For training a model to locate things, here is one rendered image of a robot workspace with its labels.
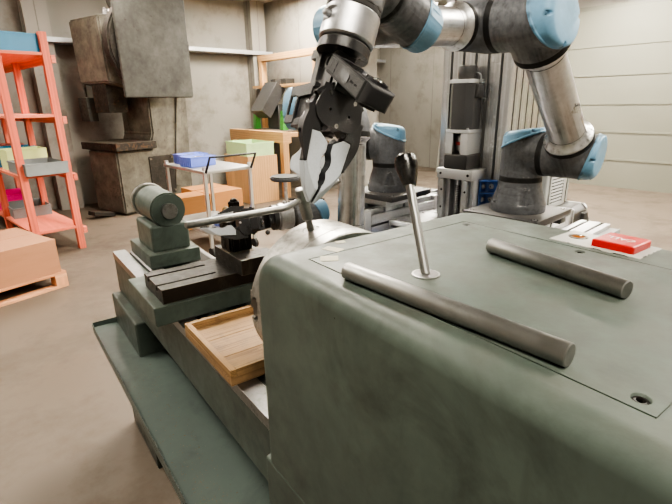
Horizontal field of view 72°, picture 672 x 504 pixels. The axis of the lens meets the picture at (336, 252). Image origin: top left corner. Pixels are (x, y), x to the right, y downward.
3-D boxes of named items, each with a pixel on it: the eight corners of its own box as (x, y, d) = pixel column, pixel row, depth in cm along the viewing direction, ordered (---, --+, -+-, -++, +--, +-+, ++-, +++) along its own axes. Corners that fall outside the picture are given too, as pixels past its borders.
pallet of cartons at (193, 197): (170, 234, 554) (165, 201, 542) (144, 223, 606) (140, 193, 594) (248, 218, 625) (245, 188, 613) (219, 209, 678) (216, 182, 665)
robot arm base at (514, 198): (505, 201, 146) (508, 170, 143) (554, 208, 136) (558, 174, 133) (480, 209, 137) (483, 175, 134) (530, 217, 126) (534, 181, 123)
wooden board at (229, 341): (356, 339, 125) (356, 325, 123) (231, 387, 104) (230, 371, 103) (297, 302, 148) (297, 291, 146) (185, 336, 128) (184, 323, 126)
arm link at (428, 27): (397, 14, 78) (354, -23, 70) (454, 3, 70) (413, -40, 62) (385, 60, 78) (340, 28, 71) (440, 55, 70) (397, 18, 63)
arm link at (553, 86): (557, 151, 133) (500, -22, 96) (615, 154, 122) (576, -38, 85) (540, 185, 130) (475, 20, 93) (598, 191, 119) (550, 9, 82)
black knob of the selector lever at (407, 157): (425, 187, 64) (427, 152, 62) (408, 190, 62) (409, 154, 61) (405, 183, 67) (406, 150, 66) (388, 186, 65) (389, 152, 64)
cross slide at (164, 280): (292, 272, 157) (291, 259, 156) (163, 305, 133) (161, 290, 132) (266, 258, 171) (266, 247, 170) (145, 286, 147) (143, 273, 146)
